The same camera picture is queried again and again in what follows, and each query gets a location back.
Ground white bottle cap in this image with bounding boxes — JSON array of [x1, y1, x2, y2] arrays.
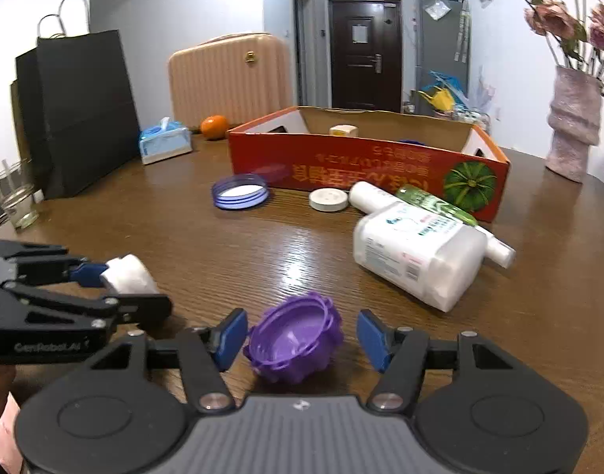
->
[[309, 188, 350, 213]]

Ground dried pink roses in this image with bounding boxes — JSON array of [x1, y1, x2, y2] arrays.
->
[[459, 0, 604, 81]]

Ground person's left forearm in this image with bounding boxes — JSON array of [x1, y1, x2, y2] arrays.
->
[[0, 365, 24, 461]]

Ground wire basket with bottles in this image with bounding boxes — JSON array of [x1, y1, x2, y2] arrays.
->
[[449, 105, 493, 127]]

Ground pink textured vase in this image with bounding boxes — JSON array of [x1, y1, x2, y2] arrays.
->
[[545, 64, 604, 184]]

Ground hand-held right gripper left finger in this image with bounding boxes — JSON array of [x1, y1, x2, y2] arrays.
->
[[85, 307, 250, 414]]

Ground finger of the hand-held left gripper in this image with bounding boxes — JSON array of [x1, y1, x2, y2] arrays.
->
[[8, 255, 108, 288], [8, 283, 173, 331]]

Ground pink ribbed suitcase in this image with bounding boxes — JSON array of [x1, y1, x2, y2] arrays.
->
[[167, 32, 293, 130]]

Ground interior room door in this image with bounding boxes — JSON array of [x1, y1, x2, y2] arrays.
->
[[291, 0, 315, 107]]

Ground purple scalloped lid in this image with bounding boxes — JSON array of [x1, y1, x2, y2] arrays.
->
[[242, 291, 345, 385]]

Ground blue plastic toy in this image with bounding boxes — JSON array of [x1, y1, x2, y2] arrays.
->
[[427, 70, 466, 95]]

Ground black paper bag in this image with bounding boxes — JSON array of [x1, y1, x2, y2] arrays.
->
[[36, 0, 141, 201], [15, 14, 54, 181]]

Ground green spray bottle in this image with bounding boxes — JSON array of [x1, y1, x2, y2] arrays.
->
[[395, 183, 518, 269]]

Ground white tape roll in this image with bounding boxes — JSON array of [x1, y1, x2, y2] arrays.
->
[[100, 254, 161, 296]]

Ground dark brown entrance door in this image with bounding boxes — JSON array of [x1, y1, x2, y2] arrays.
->
[[327, 0, 404, 112]]

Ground clear drinking glass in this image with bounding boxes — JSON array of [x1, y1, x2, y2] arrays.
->
[[0, 159, 40, 230]]

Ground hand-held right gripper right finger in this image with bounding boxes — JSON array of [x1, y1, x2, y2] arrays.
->
[[356, 308, 523, 414]]

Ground small white cylindrical bottle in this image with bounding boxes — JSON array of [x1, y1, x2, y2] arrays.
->
[[348, 181, 404, 213]]

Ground translucent blue lid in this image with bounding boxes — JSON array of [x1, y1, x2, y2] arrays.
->
[[211, 172, 271, 211]]

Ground pale purple decorative branches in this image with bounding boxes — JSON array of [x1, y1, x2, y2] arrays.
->
[[472, 66, 495, 110]]

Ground grey refrigerator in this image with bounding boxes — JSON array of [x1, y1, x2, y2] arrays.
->
[[414, 0, 473, 115]]

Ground blue tissue pack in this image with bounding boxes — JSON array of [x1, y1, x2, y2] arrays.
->
[[138, 117, 193, 166]]

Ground orange fruit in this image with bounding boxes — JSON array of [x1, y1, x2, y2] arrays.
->
[[199, 115, 231, 141]]

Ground red cardboard box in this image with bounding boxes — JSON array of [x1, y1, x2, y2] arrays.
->
[[226, 105, 511, 223]]

